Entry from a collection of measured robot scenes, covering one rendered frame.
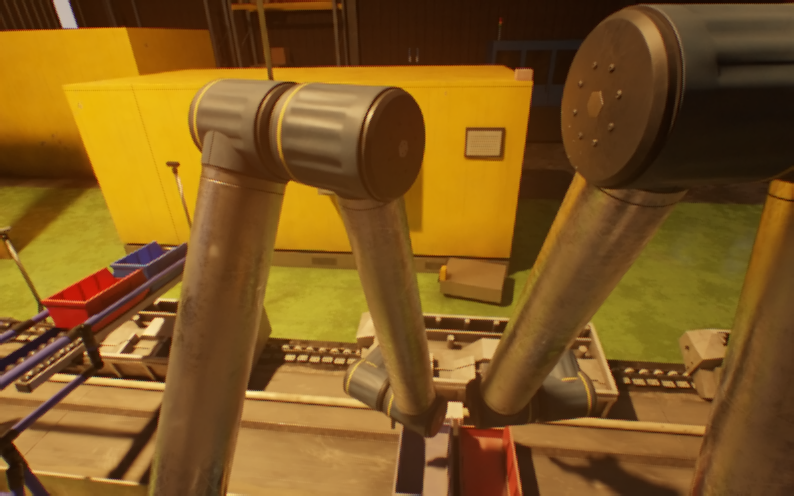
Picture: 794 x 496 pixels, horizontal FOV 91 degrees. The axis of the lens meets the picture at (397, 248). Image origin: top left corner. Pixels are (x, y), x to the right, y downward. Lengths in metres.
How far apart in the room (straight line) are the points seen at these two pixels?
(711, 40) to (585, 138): 0.11
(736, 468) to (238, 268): 0.72
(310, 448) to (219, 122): 1.36
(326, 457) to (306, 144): 1.37
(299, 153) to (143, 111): 3.99
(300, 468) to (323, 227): 2.75
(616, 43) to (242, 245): 0.54
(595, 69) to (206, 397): 0.69
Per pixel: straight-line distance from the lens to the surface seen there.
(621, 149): 0.37
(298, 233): 4.18
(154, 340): 2.21
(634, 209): 0.44
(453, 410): 1.70
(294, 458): 1.74
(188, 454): 0.80
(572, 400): 1.00
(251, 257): 0.67
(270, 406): 1.93
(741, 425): 0.65
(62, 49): 8.83
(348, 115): 0.50
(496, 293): 3.61
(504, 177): 3.72
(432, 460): 1.69
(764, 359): 0.61
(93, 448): 2.11
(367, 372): 1.10
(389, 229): 0.59
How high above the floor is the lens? 2.15
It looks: 28 degrees down
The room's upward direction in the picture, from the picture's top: 1 degrees counter-clockwise
